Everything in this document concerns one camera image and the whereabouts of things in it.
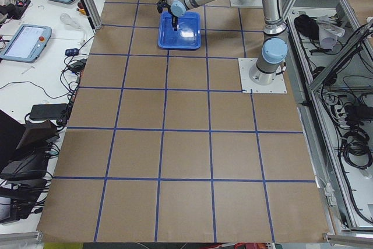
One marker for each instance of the blue plastic tray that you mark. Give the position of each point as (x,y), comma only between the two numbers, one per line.
(186,37)

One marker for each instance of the yellow screwdriver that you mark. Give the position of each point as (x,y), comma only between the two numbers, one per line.
(81,11)

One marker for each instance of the small blue device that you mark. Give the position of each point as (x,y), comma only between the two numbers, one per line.
(71,52)

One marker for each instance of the brown paper table mat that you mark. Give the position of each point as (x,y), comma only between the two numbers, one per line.
(162,145)

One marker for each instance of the teach pendant near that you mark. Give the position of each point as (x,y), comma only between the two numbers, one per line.
(27,44)

